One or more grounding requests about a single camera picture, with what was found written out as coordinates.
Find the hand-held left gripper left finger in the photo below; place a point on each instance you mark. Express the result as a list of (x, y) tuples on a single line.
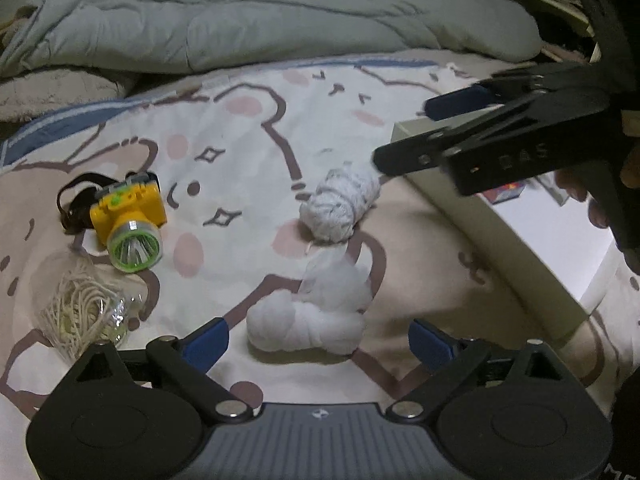
[(205, 342)]

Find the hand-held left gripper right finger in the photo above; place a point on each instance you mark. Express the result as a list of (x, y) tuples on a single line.
[(431, 344)]

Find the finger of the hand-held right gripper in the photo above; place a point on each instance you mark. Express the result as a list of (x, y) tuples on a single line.
[(460, 99), (450, 142)]

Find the colourful card box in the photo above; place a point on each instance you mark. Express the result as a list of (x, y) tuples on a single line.
[(507, 194)]

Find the shallow white cardboard box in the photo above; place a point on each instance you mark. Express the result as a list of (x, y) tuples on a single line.
[(525, 250)]

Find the white knotted cloth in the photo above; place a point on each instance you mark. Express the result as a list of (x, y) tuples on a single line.
[(310, 320)]

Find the grey speckled towel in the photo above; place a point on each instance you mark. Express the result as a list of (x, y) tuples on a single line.
[(340, 205)]

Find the clear bag of rubber bands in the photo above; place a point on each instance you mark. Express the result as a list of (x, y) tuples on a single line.
[(80, 310)]

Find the yellow headlamp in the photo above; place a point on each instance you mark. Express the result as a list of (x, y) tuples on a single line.
[(130, 215)]

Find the person's right hand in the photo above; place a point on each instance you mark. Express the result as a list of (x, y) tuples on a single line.
[(572, 186)]

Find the bear print blanket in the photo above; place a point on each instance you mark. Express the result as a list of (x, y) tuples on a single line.
[(250, 125)]

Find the grey duvet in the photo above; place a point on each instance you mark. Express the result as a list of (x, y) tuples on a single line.
[(250, 15)]

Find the beige fluffy blanket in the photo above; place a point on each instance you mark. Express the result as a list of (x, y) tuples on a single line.
[(60, 92)]

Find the cream wall niche shelf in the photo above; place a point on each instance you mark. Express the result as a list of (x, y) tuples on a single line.
[(560, 25)]

